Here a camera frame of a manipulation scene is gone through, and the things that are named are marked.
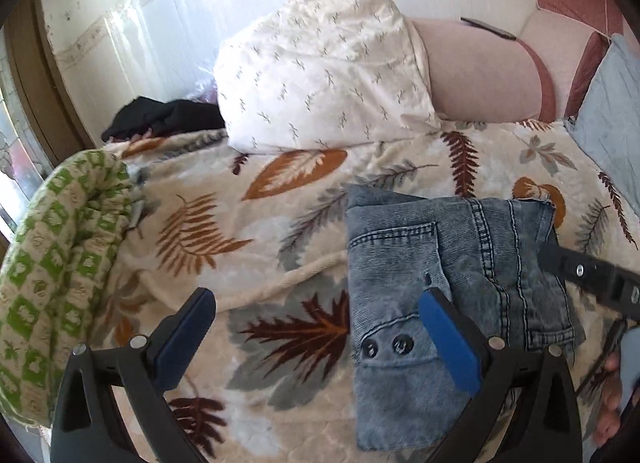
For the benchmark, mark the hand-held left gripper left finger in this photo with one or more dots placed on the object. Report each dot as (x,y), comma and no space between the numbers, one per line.
(182,338)

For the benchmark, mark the blue denim pants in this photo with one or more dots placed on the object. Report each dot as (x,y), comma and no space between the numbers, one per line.
(400,268)

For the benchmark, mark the person's right hand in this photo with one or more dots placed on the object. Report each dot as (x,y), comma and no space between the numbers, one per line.
(611,413)

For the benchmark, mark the wooden door with glass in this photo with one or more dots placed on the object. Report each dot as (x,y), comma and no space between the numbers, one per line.
(30,93)

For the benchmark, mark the dark cloth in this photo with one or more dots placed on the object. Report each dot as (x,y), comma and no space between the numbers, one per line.
(160,115)

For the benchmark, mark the light blue pillow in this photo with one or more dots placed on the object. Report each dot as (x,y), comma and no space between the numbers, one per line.
(615,118)

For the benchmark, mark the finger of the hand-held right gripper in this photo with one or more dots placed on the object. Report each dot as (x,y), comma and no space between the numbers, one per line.
(580,270)

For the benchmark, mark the black remote control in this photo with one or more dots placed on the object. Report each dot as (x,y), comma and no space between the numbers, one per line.
(487,28)

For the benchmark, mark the white patterned pillow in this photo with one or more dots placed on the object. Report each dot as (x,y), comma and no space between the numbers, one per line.
(325,78)

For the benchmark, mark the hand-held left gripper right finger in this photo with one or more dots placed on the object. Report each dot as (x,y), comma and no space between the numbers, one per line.
(450,343)

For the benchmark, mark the leaf print blanket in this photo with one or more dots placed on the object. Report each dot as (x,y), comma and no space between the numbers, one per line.
(225,253)

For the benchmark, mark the green patterned quilt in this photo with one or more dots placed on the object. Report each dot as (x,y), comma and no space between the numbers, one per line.
(50,268)

